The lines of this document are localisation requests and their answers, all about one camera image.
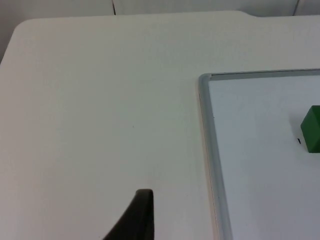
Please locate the green cube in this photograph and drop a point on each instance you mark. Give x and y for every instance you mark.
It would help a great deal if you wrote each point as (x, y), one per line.
(312, 131)

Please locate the grey-framed whiteboard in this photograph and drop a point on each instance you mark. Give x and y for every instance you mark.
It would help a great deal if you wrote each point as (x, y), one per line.
(262, 162)

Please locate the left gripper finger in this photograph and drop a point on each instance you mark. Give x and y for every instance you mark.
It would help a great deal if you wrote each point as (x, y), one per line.
(138, 220)

